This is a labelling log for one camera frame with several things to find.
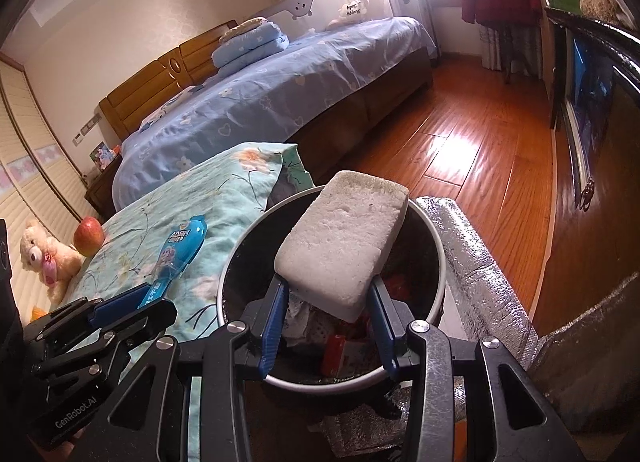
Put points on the brown plush toy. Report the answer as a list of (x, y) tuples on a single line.
[(600, 4)]

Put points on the small yellow foam fruit net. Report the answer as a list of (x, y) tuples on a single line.
[(39, 314)]

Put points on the beige pillow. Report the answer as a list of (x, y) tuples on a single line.
[(245, 26)]

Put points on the wooden headboard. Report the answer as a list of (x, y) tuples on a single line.
[(150, 87)]

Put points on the light blue plastic package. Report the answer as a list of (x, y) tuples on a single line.
[(180, 247)]

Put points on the wall switch panel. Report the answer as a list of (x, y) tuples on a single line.
[(85, 128)]

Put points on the black coat stand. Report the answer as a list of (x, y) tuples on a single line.
[(507, 57)]

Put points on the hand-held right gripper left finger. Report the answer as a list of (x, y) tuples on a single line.
[(272, 322)]

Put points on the photo frame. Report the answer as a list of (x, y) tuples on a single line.
[(101, 156)]

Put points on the white foam block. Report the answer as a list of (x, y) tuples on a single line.
[(340, 242)]

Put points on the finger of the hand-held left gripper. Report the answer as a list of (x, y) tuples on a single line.
[(120, 304), (145, 317)]

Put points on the cream sliding-door wardrobe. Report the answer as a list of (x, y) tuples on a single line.
[(30, 167)]

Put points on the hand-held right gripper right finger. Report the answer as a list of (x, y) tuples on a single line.
[(382, 327)]

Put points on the silver foil insulation bag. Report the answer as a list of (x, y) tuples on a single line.
[(475, 262)]

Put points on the bed with blue sheet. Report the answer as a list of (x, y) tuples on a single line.
[(280, 82)]

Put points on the white plush toy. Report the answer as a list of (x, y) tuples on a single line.
[(347, 12)]

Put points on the round white trash bin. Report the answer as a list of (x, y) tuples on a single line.
[(240, 262)]

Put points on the black glass-front cabinet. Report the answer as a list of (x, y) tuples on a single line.
[(590, 82)]

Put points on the white radiator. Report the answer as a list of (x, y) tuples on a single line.
[(427, 22)]

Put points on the folded blue quilt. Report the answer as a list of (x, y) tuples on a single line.
[(250, 49)]

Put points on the red apple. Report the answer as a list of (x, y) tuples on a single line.
[(90, 237)]

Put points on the cream teddy bear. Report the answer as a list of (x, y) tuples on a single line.
[(35, 247)]

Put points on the dark wooden nightstand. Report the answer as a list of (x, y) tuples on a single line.
[(102, 192)]

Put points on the white and blue printed cloth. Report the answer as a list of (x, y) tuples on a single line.
[(167, 107)]

